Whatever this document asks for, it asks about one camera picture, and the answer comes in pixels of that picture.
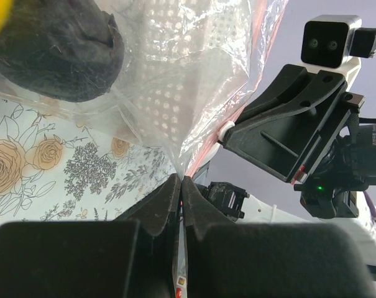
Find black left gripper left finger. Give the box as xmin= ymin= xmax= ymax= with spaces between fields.
xmin=0 ymin=174 xmax=181 ymax=297

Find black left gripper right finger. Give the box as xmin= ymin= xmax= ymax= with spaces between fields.
xmin=181 ymin=177 xmax=376 ymax=297

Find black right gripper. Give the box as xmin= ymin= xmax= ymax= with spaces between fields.
xmin=224 ymin=64 xmax=376 ymax=219

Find white perforated plastic basket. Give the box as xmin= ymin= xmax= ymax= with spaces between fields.
xmin=132 ymin=1 xmax=255 ymax=147

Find clear zip top bag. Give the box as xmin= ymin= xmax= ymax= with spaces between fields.
xmin=0 ymin=1 xmax=287 ymax=175

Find dark brown chocolate cube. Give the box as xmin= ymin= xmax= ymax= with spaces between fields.
xmin=0 ymin=1 xmax=125 ymax=102

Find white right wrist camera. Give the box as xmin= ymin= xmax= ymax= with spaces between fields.
xmin=300 ymin=14 xmax=376 ymax=90

